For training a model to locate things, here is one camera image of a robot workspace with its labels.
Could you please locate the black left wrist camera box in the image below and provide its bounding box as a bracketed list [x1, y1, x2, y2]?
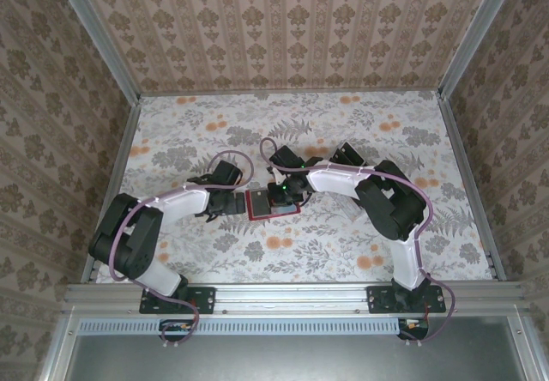
[212, 160, 242, 187]

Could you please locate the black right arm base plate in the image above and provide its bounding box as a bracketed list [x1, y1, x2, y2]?
[367, 285, 447, 315]

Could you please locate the black compartment tray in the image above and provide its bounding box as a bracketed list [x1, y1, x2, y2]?
[341, 140, 366, 166]

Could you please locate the grey metal panel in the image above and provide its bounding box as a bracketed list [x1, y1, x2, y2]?
[38, 307, 549, 381]

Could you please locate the white slotted cable duct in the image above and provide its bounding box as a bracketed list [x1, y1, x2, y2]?
[79, 317, 403, 337]

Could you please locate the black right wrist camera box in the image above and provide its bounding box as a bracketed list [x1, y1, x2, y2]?
[268, 144, 304, 171]

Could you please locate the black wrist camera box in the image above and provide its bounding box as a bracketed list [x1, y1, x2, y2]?
[268, 144, 304, 171]
[212, 160, 242, 187]

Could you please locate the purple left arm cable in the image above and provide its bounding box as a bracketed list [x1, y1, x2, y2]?
[109, 149, 254, 350]

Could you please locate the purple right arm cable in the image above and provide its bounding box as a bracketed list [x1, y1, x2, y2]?
[259, 136, 459, 348]

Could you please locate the aluminium table edge rail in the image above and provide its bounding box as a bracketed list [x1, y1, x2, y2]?
[137, 87, 443, 98]
[81, 97, 142, 283]
[437, 93, 508, 281]

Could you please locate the red leather card holder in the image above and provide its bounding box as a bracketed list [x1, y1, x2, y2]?
[244, 185, 300, 223]

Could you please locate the aluminium mounting crossbar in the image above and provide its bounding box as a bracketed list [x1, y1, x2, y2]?
[63, 281, 527, 318]

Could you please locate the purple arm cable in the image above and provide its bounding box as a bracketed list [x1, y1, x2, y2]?
[109, 149, 254, 350]
[259, 136, 459, 348]

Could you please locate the aluminium corner post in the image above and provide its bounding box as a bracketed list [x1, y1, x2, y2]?
[437, 0, 522, 100]
[48, 0, 142, 104]

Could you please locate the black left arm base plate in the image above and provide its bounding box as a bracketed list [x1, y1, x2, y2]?
[139, 285, 216, 315]

